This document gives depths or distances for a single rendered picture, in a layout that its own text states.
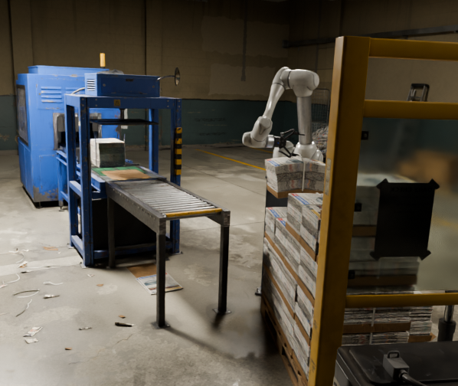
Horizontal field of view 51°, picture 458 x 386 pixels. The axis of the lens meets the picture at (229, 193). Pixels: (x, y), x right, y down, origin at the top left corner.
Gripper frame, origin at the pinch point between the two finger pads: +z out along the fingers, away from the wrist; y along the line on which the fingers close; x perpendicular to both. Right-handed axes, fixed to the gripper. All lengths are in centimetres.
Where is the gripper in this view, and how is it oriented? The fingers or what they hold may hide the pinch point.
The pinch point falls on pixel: (301, 144)
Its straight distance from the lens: 339.0
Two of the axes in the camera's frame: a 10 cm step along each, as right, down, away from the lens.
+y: -1.2, 9.7, 2.2
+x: 1.6, 2.4, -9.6
